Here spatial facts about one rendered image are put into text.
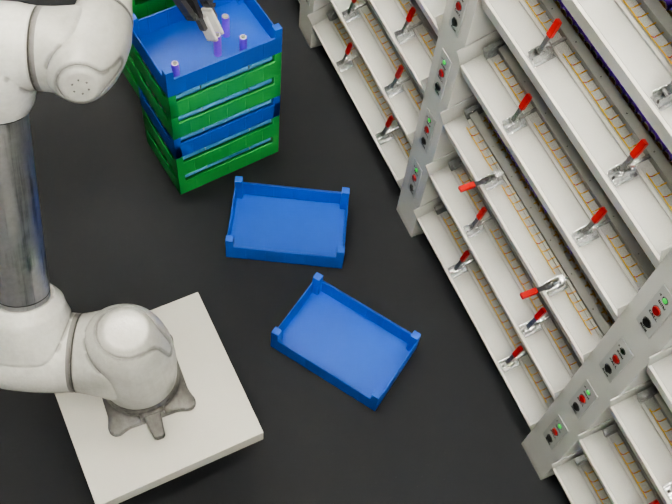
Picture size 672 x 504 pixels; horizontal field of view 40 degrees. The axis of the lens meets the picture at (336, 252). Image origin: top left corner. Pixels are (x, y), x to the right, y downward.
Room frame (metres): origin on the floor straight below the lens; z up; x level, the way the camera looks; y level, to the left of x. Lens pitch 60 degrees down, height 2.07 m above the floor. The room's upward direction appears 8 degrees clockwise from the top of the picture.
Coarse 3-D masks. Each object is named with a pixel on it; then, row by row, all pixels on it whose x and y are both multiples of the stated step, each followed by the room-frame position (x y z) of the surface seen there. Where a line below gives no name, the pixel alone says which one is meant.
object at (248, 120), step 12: (144, 96) 1.46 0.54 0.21; (144, 108) 1.46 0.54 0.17; (264, 108) 1.48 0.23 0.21; (276, 108) 1.50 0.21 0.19; (156, 120) 1.40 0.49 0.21; (240, 120) 1.43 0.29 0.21; (252, 120) 1.46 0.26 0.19; (264, 120) 1.48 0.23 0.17; (204, 132) 1.38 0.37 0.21; (216, 132) 1.39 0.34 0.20; (228, 132) 1.41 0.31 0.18; (168, 144) 1.35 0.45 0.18; (180, 144) 1.33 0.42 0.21; (192, 144) 1.35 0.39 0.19; (204, 144) 1.37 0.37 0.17; (180, 156) 1.33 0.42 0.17
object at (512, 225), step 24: (456, 120) 1.30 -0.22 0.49; (456, 144) 1.24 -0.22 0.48; (480, 144) 1.24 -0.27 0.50; (480, 168) 1.19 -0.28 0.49; (480, 192) 1.16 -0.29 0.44; (504, 192) 1.13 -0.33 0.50; (528, 192) 1.13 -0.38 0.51; (504, 216) 1.07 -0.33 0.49; (528, 240) 1.02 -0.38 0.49; (528, 264) 0.97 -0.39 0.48; (552, 264) 0.97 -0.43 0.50; (552, 312) 0.88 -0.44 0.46; (576, 312) 0.87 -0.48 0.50; (576, 336) 0.82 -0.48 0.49
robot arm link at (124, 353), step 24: (96, 312) 0.73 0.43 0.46; (120, 312) 0.72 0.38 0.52; (144, 312) 0.73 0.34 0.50; (96, 336) 0.67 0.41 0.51; (120, 336) 0.67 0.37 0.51; (144, 336) 0.68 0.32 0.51; (168, 336) 0.71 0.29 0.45; (72, 360) 0.63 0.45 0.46; (96, 360) 0.63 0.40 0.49; (120, 360) 0.63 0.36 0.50; (144, 360) 0.64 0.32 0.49; (168, 360) 0.67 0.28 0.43; (72, 384) 0.60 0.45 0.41; (96, 384) 0.61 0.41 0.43; (120, 384) 0.61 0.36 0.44; (144, 384) 0.62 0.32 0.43; (168, 384) 0.65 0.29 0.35; (144, 408) 0.62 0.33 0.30
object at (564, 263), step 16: (480, 128) 1.26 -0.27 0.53; (496, 144) 1.22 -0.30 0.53; (496, 160) 1.19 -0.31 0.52; (512, 176) 1.15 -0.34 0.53; (528, 208) 1.08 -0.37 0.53; (544, 224) 1.04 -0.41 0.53; (544, 240) 1.01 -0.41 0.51; (544, 256) 0.98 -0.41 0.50; (560, 256) 0.97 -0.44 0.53; (576, 272) 0.94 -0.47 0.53; (576, 288) 0.91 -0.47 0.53; (592, 304) 0.87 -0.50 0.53
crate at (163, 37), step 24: (216, 0) 1.62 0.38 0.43; (240, 0) 1.64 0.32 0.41; (144, 24) 1.50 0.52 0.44; (168, 24) 1.53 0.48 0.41; (192, 24) 1.55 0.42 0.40; (240, 24) 1.57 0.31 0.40; (264, 24) 1.57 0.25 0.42; (144, 48) 1.41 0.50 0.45; (168, 48) 1.46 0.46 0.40; (192, 48) 1.47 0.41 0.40; (264, 48) 1.48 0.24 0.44; (168, 72) 1.33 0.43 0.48; (192, 72) 1.36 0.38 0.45; (216, 72) 1.40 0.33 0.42; (168, 96) 1.32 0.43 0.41
